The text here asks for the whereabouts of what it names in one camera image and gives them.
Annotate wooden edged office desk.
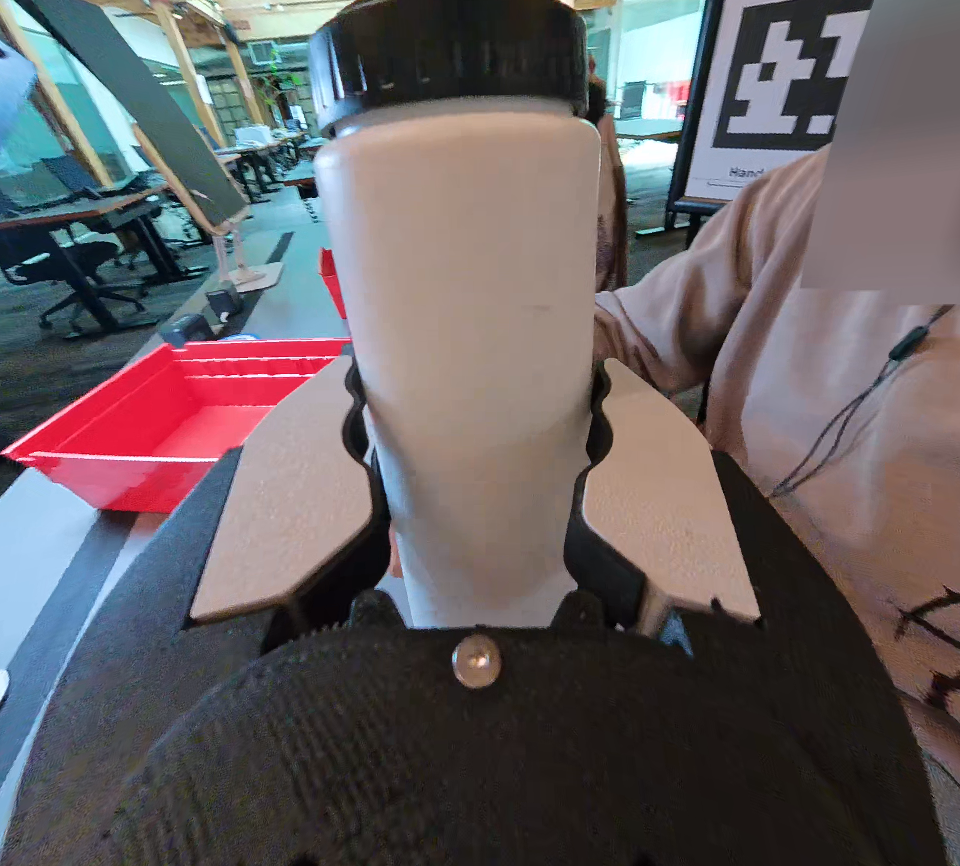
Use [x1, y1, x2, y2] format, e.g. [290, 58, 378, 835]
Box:
[0, 185, 179, 239]

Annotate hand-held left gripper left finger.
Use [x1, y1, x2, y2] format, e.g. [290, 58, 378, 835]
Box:
[189, 355, 393, 627]

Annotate black office chair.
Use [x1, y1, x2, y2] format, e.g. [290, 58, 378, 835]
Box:
[0, 236, 160, 341]

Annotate black framed marker sign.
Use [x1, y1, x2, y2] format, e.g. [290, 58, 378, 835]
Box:
[666, 0, 909, 231]

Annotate black board with wooden rim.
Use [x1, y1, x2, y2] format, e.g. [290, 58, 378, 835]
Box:
[0, 0, 251, 232]

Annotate white bottle with black cap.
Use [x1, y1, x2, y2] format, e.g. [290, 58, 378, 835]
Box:
[307, 0, 605, 631]

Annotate white metal board stand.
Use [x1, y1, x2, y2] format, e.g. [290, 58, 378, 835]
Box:
[212, 220, 286, 295]

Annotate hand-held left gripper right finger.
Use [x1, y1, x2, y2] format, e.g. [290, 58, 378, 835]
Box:
[562, 358, 762, 629]

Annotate red plastic bin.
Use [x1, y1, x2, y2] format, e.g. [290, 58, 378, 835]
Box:
[318, 246, 350, 321]
[0, 337, 355, 515]

